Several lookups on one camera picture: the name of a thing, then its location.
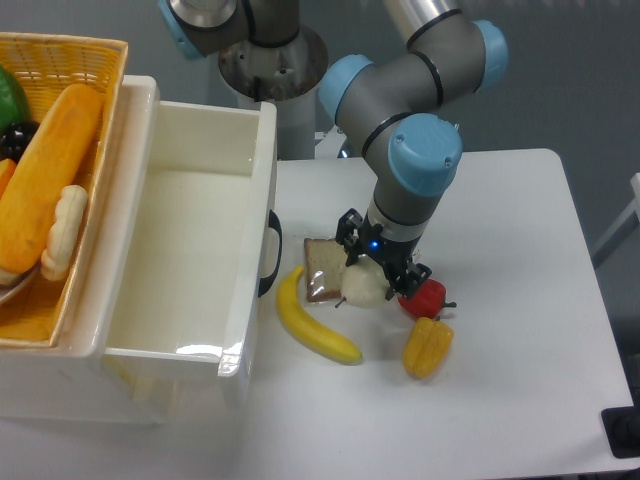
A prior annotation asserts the white drawer cabinet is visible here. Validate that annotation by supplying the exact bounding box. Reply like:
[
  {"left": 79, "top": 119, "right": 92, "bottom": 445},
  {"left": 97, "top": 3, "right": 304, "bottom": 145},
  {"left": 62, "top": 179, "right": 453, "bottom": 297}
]
[{"left": 1, "top": 75, "right": 172, "bottom": 424}]

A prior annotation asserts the yellow bell pepper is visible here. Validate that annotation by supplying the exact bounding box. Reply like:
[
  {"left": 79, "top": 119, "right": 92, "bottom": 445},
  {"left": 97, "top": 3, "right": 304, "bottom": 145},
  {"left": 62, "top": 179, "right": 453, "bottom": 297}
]
[{"left": 402, "top": 317, "right": 454, "bottom": 378}]

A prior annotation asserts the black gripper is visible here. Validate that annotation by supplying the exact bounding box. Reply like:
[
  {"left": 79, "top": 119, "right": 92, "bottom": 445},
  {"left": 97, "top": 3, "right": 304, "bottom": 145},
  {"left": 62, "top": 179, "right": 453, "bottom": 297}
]
[{"left": 336, "top": 209, "right": 432, "bottom": 299}]

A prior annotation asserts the orange baguette loaf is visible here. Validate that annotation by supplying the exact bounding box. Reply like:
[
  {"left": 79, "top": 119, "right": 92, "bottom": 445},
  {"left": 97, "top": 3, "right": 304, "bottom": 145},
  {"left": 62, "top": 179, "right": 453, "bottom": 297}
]
[{"left": 1, "top": 84, "right": 103, "bottom": 275}]

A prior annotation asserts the brown bread slice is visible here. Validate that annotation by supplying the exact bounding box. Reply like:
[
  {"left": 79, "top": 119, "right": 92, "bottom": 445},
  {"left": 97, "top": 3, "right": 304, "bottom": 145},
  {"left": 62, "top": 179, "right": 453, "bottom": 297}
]
[{"left": 303, "top": 238, "right": 347, "bottom": 303}]

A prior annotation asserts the small beige bread roll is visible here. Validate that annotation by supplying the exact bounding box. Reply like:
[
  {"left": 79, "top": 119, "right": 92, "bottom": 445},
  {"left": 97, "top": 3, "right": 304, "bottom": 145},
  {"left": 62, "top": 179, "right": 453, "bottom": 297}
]
[{"left": 40, "top": 185, "right": 88, "bottom": 281}]

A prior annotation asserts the yellow wicker basket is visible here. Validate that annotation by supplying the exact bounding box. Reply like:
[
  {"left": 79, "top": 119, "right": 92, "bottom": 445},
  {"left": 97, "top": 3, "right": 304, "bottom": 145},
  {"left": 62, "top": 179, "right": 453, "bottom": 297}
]
[{"left": 1, "top": 32, "right": 128, "bottom": 349}]

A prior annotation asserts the orange fruit piece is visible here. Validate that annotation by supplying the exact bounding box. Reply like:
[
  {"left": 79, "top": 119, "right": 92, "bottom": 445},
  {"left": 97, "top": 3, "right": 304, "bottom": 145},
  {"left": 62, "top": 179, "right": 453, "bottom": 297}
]
[{"left": 0, "top": 158, "right": 17, "bottom": 197}]

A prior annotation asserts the green vegetable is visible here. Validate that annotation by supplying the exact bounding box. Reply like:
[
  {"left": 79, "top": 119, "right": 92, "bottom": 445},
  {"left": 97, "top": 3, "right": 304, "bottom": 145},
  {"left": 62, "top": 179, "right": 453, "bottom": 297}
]
[{"left": 0, "top": 66, "right": 31, "bottom": 131}]

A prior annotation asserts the white bowl in basket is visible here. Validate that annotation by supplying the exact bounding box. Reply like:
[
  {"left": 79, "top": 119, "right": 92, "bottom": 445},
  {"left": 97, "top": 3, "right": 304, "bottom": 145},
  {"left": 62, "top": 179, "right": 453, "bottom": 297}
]
[{"left": 0, "top": 264, "right": 40, "bottom": 305}]

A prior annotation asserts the open upper white drawer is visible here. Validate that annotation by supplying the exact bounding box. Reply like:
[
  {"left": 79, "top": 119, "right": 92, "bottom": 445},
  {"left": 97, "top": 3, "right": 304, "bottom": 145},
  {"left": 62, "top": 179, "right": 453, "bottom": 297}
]
[{"left": 102, "top": 99, "right": 284, "bottom": 412}]

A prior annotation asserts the black grape bunch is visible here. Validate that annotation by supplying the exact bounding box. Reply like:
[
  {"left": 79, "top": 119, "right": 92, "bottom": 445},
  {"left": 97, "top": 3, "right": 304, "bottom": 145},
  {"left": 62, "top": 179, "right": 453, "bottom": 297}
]
[{"left": 0, "top": 120, "right": 40, "bottom": 163}]

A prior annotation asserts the yellow banana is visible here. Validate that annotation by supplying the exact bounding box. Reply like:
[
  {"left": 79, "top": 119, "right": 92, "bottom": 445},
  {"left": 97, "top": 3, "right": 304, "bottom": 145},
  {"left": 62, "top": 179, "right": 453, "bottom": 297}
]
[{"left": 276, "top": 265, "right": 363, "bottom": 365}]

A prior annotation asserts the black object at edge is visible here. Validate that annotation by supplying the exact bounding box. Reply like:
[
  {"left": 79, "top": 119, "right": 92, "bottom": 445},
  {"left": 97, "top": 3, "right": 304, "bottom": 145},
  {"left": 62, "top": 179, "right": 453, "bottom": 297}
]
[{"left": 601, "top": 406, "right": 639, "bottom": 459}]

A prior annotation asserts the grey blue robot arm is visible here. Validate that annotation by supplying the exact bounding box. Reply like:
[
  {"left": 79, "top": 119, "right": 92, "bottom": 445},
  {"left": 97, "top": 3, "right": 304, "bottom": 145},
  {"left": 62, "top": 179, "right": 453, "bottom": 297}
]
[{"left": 159, "top": 1, "right": 509, "bottom": 298}]

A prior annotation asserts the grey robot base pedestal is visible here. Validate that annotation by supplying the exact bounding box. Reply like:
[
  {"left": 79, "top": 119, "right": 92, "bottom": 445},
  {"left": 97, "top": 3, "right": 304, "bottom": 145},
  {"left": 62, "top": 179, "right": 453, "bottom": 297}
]
[{"left": 218, "top": 26, "right": 328, "bottom": 160}]

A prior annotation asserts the pale white pear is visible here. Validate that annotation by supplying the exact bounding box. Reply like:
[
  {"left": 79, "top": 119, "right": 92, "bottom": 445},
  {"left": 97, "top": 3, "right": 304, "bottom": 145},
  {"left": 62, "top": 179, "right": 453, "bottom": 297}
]
[{"left": 335, "top": 256, "right": 389, "bottom": 308}]

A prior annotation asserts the white frame at right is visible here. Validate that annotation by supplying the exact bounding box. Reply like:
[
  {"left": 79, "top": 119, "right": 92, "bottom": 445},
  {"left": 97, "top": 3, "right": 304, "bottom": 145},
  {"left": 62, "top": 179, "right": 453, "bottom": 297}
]
[{"left": 591, "top": 173, "right": 639, "bottom": 269}]

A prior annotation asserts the red bell pepper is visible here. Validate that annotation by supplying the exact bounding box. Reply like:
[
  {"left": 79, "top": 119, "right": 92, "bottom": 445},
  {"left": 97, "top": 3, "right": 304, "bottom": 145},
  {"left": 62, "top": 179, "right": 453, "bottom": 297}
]
[{"left": 398, "top": 279, "right": 457, "bottom": 319}]

